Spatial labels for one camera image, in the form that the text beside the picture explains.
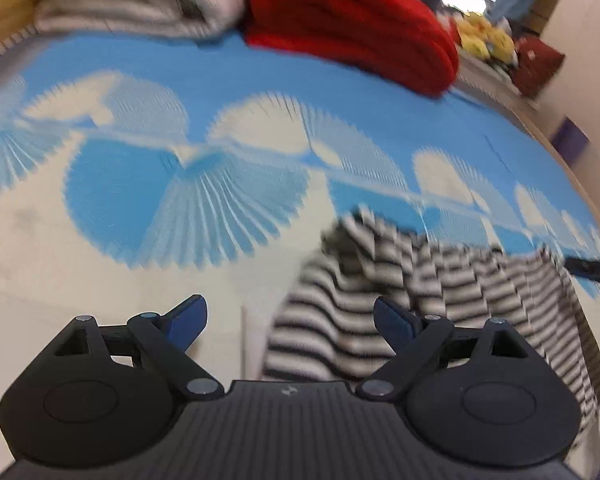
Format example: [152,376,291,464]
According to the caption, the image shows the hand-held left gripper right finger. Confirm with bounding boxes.
[356,296,533,402]

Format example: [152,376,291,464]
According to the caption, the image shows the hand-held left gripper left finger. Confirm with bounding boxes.
[55,295,226,402]

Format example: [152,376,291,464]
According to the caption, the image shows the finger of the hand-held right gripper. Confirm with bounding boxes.
[564,256,600,288]

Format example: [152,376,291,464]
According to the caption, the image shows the black white striped small garment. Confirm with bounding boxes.
[262,207,600,436]

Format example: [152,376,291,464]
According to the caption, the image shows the purple box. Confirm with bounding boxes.
[552,117,591,163]

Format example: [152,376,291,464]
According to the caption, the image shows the blue white patterned mat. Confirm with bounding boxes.
[0,25,600,396]

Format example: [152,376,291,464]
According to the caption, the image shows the dark red bag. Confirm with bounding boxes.
[512,37,566,98]

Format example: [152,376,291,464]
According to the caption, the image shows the yellow plush toys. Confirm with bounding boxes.
[452,10,518,63]

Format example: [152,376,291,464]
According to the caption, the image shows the red folded blanket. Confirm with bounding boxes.
[245,0,461,98]

